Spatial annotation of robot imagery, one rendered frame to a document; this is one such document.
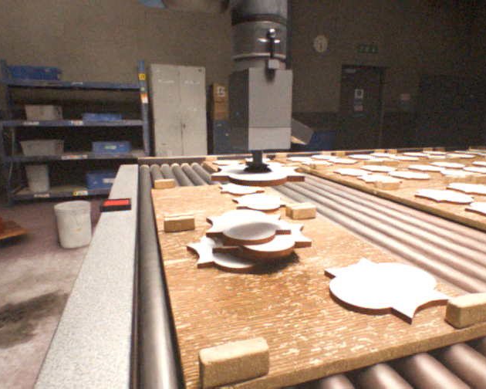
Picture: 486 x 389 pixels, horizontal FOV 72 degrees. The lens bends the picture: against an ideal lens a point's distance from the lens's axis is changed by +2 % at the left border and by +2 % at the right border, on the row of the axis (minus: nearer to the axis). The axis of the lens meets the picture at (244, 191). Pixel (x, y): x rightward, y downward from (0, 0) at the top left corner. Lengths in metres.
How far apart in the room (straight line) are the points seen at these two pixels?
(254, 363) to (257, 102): 0.30
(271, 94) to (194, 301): 0.28
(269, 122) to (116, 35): 5.46
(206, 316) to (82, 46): 5.57
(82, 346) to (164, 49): 5.59
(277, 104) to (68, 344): 0.37
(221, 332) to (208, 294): 0.08
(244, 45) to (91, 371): 0.40
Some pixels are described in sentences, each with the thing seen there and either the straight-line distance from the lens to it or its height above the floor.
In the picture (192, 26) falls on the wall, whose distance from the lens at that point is 6.02.
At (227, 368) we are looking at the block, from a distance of 0.31.
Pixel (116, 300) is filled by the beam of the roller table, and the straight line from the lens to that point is 0.49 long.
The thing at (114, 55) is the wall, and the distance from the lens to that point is 5.81.
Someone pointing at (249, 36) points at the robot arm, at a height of 1.25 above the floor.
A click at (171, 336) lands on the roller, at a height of 0.92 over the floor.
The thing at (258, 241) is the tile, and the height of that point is 0.98.
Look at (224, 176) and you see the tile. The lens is 0.46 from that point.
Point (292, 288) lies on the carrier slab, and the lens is 0.45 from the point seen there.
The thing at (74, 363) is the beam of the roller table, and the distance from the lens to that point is 0.41.
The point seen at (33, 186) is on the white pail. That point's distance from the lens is 5.41.
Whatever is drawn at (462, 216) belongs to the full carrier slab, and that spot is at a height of 0.94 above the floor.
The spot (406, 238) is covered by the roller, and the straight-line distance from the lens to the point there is 0.74.
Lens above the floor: 1.15
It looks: 13 degrees down
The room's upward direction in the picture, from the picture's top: straight up
